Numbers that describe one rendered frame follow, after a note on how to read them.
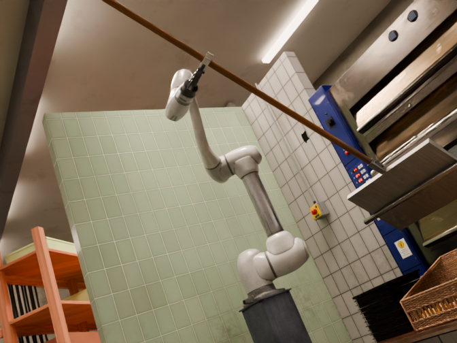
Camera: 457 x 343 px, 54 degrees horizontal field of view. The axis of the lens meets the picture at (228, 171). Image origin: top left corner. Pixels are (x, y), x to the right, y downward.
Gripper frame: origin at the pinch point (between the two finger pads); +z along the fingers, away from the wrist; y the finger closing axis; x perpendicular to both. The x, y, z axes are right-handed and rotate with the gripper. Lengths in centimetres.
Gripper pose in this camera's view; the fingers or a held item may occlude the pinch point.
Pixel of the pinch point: (206, 61)
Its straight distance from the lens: 203.8
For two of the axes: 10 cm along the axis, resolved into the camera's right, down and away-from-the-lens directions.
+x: -8.5, -4.8, -2.0
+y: -2.6, 7.2, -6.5
